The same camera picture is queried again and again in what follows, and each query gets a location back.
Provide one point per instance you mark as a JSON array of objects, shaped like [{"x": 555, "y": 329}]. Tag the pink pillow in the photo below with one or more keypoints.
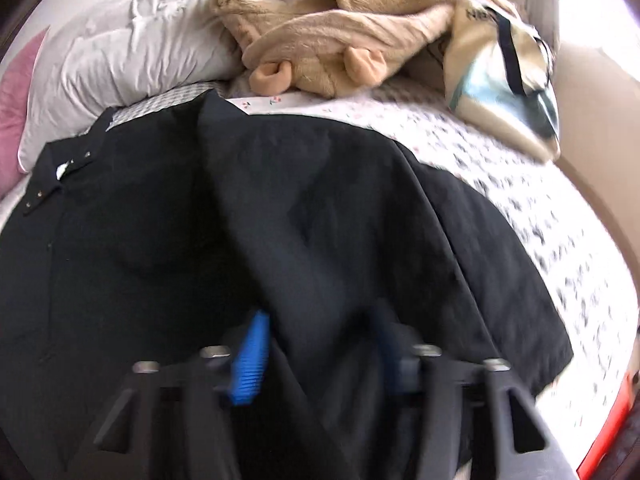
[{"x": 15, "y": 110}]

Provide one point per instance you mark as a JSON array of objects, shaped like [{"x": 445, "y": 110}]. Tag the beige plush robe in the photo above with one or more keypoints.
[{"x": 320, "y": 35}]

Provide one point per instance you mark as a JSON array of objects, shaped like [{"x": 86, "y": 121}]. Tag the white pillow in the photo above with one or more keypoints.
[{"x": 125, "y": 50}]

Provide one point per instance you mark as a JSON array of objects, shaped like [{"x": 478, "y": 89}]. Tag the cream and blue tote bag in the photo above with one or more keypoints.
[{"x": 490, "y": 80}]

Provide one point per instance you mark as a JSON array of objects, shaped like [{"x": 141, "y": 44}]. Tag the floral white bed sheet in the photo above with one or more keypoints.
[{"x": 500, "y": 185}]

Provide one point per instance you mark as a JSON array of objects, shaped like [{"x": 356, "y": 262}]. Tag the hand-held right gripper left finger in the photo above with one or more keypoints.
[{"x": 248, "y": 360}]

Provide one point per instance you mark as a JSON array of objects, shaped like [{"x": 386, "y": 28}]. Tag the black garment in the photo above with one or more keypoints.
[{"x": 250, "y": 210}]

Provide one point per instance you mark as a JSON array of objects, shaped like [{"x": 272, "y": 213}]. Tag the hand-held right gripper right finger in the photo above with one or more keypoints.
[{"x": 386, "y": 355}]

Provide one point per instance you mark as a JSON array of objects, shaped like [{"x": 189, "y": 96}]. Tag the orange object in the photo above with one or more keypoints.
[{"x": 607, "y": 440}]

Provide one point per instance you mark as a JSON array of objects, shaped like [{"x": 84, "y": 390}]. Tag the grey checked cloth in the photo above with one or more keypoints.
[{"x": 160, "y": 102}]

